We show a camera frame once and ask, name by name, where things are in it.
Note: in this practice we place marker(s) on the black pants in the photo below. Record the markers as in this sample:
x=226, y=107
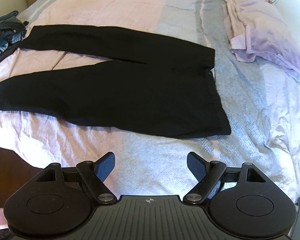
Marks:
x=140, y=92

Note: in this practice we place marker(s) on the pale pink folded cloth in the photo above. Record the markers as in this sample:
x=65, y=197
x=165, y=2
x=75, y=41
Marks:
x=236, y=17

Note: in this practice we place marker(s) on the lavender pillow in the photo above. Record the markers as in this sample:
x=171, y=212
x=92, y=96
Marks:
x=272, y=30

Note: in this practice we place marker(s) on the blue denim jeans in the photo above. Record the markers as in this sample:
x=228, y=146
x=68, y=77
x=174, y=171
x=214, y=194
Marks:
x=2, y=20

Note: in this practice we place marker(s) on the bed with pink sheet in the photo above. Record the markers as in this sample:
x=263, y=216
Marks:
x=152, y=160

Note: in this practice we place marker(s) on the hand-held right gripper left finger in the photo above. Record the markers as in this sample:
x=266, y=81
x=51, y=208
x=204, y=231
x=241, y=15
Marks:
x=105, y=167

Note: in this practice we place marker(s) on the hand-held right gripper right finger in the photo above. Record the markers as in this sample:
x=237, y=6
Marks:
x=197, y=166

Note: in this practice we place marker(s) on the dark grey pants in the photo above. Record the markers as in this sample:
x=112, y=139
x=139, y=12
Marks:
x=15, y=27

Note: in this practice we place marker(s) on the navy white striped garment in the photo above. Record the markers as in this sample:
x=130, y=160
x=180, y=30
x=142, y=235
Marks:
x=13, y=38

